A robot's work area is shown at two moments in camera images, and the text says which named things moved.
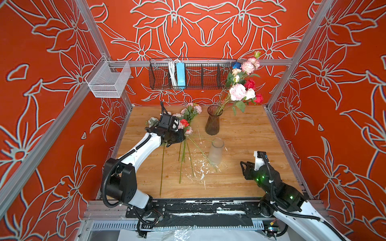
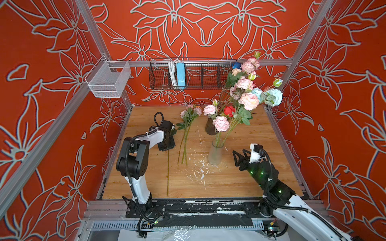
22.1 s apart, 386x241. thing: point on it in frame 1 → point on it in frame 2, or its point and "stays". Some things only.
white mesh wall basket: (108, 79) stays
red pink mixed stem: (184, 123) → (221, 123)
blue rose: (236, 65) stays
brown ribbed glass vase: (212, 125) stays
